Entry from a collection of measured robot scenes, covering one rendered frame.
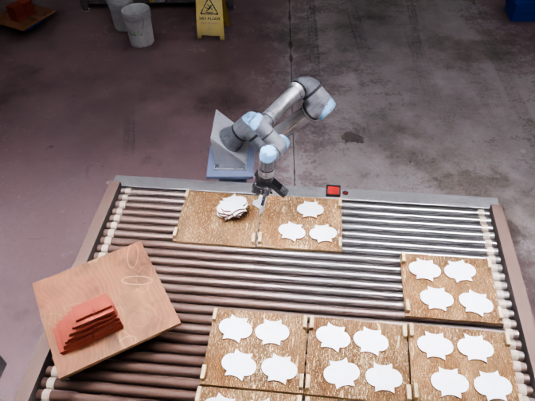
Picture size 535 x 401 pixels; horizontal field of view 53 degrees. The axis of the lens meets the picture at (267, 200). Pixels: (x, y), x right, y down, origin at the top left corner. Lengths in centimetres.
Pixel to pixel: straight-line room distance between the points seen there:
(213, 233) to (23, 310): 164
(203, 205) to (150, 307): 71
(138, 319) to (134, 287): 16
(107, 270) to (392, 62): 400
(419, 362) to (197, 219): 125
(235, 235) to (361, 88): 295
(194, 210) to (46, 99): 305
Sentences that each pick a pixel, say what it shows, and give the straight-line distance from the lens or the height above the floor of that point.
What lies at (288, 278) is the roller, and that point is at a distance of 252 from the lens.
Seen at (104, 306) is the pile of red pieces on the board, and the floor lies 120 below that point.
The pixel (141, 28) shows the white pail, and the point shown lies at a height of 22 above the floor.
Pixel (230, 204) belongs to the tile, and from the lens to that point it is 270.
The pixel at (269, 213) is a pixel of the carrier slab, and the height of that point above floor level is 94.
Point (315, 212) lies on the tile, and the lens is 276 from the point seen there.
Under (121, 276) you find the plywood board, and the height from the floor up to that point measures 104.
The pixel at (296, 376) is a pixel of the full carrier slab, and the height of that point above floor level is 94.
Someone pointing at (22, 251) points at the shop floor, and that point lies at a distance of 422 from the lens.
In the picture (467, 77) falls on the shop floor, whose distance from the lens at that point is 570.
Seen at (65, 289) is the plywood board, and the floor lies 104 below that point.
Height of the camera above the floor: 297
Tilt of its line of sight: 46 degrees down
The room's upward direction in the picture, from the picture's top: 2 degrees counter-clockwise
